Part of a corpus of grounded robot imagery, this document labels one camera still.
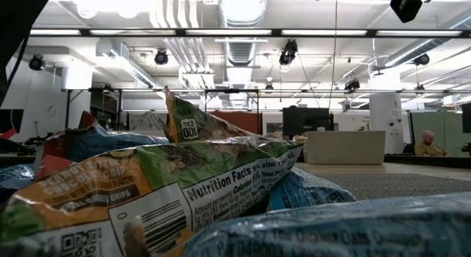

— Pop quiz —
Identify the red and blue granola bar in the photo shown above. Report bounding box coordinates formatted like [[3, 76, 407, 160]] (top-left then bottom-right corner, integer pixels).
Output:
[[35, 110, 170, 180]]

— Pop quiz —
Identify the orange and green granola bar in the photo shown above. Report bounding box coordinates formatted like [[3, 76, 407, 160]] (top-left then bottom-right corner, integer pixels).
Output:
[[0, 134, 305, 257]]

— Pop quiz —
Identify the white pillar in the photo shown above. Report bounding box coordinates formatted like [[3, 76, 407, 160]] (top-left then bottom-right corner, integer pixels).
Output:
[[369, 71, 405, 155]]

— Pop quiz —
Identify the green partition curtain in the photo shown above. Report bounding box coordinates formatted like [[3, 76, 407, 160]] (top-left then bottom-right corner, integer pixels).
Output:
[[410, 110, 471, 158]]

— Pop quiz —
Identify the person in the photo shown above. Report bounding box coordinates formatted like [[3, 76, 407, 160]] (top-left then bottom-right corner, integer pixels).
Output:
[[403, 130, 450, 157]]

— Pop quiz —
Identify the black monitor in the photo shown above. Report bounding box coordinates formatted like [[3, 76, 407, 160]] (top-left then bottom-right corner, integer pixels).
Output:
[[282, 105, 335, 137]]

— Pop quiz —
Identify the light grey plastic bin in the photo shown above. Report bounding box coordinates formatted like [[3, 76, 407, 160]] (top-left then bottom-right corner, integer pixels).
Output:
[[302, 130, 387, 166]]

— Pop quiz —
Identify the grey woven placemat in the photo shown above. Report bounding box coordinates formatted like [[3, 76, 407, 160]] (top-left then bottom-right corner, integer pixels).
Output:
[[294, 172, 471, 202]]

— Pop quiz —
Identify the red panel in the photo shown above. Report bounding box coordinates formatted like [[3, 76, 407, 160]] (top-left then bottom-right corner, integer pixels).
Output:
[[209, 110, 263, 135]]

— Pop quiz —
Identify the black aluminium table frame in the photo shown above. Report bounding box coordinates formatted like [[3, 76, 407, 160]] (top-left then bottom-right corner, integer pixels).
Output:
[[0, 27, 471, 169]]

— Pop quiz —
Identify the silver ventilation duct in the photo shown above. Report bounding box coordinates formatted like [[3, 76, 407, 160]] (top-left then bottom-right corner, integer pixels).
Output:
[[216, 0, 269, 94]]

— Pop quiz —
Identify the black background rig frame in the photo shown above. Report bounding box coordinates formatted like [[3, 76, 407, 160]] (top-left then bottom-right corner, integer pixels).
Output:
[[60, 88, 471, 133]]

